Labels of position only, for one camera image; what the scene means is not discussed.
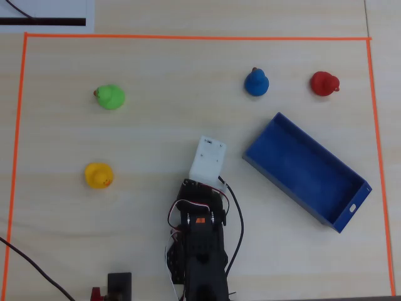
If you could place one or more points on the blue rubber duck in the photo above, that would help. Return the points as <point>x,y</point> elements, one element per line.
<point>256,83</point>

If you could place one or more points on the blue rectangular plastic box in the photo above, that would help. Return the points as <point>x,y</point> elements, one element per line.
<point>305,172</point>

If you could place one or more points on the green rubber duck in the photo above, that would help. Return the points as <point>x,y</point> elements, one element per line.
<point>110,97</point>

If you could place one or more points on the black table clamp block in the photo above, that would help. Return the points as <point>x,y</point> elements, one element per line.
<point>119,285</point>

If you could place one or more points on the yellow rubber duck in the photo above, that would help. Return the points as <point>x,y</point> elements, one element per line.
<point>97,174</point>

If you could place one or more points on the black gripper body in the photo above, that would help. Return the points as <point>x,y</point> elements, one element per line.
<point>192,190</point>

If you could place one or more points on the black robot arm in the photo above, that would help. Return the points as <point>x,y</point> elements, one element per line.
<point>203,257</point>

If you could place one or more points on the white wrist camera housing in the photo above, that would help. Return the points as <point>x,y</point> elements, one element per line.
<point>207,160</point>

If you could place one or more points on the red rubber duck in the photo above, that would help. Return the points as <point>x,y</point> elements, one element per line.
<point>323,82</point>

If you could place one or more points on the white paper with black stripe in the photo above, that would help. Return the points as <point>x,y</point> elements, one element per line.
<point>47,14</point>

